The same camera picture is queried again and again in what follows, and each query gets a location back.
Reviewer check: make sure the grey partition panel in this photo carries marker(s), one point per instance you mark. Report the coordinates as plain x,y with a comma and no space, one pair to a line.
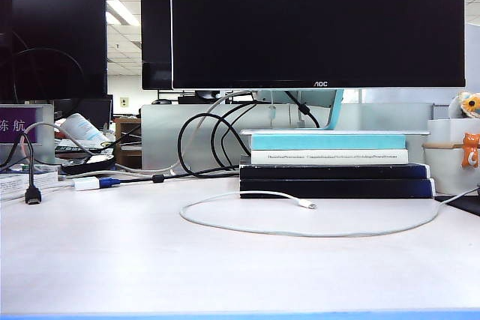
161,136

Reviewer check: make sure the teal and white textbook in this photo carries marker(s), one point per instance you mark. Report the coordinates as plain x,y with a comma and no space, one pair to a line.
330,142

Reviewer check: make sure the teal and silver monitor stand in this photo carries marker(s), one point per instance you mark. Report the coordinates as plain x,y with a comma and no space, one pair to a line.
335,110

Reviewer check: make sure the navy hardcover book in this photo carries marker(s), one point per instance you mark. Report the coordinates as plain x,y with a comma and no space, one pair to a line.
337,188
337,172

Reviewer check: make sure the wooden cabinet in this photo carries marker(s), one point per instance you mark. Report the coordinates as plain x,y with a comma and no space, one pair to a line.
126,147

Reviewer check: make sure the black AOC monitor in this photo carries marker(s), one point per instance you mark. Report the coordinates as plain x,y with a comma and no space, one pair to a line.
300,35

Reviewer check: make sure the dark computer screen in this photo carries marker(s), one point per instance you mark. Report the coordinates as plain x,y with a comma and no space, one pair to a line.
93,110

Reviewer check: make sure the black flat round object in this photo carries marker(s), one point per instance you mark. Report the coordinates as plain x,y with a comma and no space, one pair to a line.
89,165

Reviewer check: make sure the white adapter dongle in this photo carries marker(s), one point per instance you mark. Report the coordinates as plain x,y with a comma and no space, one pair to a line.
86,184

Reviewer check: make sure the ceiling light panel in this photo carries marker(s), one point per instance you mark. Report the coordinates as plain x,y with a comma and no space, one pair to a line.
119,11

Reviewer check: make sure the round wooden mug lid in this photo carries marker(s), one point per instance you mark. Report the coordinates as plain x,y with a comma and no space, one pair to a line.
442,145

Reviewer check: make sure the white cardboard box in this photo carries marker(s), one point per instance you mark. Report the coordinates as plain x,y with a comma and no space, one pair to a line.
446,129

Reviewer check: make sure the white ceramic mug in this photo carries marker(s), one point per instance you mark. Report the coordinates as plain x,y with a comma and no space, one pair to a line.
446,170

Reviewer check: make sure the purple name plate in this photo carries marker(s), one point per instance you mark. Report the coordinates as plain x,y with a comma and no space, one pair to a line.
18,126

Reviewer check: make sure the white printed box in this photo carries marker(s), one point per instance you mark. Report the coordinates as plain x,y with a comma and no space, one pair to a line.
15,186

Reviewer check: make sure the orange cat figurine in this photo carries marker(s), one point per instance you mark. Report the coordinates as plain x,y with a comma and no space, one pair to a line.
471,148

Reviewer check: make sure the black mouse pad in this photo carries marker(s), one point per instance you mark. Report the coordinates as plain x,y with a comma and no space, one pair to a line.
467,205

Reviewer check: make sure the wall socket plate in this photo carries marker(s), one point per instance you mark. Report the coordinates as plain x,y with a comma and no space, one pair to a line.
124,102

